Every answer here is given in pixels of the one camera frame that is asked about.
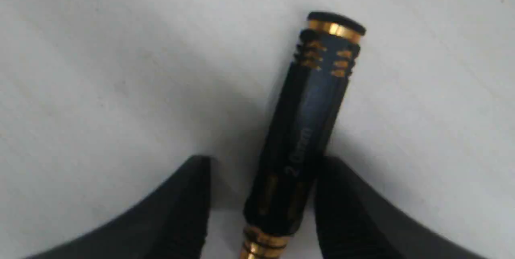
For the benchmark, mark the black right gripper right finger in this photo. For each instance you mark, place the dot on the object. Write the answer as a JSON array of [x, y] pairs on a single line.
[[353, 221]]

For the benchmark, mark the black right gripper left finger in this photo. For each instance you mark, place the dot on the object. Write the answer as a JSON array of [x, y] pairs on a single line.
[[170, 223]]

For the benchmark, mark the black and gold screwdriver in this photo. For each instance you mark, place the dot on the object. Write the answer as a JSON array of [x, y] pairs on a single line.
[[299, 133]]

